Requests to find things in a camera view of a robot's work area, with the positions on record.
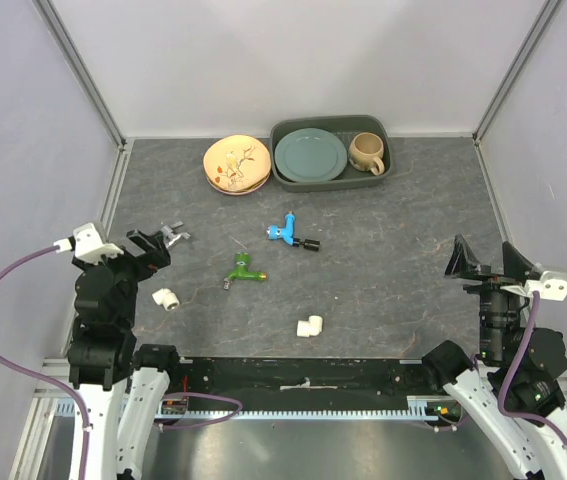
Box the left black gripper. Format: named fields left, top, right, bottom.
left=74, top=227, right=170, bottom=326

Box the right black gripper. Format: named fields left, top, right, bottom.
left=442, top=233, right=533, bottom=360

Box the green water faucet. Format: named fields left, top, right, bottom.
left=223, top=252, right=267, bottom=290

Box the white elbow fitting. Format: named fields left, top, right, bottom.
left=296, top=315, right=323, bottom=338

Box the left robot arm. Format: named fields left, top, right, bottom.
left=67, top=223, right=183, bottom=479

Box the white elbow fitting left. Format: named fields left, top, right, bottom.
left=152, top=288, right=180, bottom=311

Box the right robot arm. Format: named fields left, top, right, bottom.
left=420, top=235, right=567, bottom=479

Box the blue water faucet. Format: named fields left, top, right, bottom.
left=266, top=211, right=321, bottom=252

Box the bird pattern yellow plate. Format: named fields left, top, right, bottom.
left=202, top=135, right=272, bottom=191

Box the beige ceramic mug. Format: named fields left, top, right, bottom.
left=348, top=132, right=385, bottom=176

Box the teal plate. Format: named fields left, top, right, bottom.
left=274, top=128, right=348, bottom=183

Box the grey-green dish tub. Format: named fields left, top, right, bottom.
left=270, top=115, right=393, bottom=192

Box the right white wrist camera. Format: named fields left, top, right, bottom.
left=501, top=270, right=567, bottom=302

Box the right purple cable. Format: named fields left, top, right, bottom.
left=497, top=290, right=567, bottom=480

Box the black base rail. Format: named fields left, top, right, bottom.
left=168, top=357, right=444, bottom=413

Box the slotted cable duct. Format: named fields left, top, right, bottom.
left=55, top=394, right=464, bottom=421

